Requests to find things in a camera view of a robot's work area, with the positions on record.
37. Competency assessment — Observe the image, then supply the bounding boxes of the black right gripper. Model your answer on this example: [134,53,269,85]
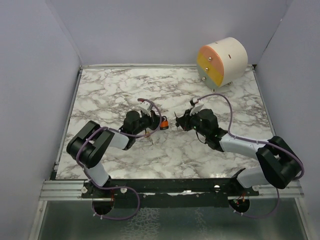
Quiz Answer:
[176,107,209,138]

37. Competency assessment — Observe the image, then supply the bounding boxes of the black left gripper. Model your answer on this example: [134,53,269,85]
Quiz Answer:
[133,109,165,136]

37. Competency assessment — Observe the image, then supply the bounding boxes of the orange black padlock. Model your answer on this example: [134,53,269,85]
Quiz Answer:
[160,115,169,131]

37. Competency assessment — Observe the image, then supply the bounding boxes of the black keys of orange padlock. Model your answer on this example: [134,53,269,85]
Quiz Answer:
[174,112,180,128]

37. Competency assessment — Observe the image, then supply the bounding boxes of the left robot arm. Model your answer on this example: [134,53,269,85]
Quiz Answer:
[66,110,167,198]

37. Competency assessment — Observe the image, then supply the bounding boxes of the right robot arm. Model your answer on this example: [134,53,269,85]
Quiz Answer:
[175,109,303,196]

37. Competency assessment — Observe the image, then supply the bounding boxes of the round pastel drawer cabinet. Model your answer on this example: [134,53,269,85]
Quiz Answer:
[196,37,248,91]

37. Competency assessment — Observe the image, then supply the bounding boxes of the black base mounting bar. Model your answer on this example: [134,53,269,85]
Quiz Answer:
[81,177,259,208]

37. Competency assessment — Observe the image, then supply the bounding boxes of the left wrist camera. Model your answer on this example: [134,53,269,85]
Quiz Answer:
[138,98,153,117]

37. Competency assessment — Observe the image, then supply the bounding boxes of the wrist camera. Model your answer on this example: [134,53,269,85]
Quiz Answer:
[138,98,153,117]
[189,98,204,116]

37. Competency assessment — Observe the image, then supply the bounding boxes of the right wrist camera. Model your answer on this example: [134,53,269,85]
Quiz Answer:
[189,98,204,116]

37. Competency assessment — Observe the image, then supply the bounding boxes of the aluminium frame rail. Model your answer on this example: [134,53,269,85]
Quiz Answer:
[39,180,92,201]

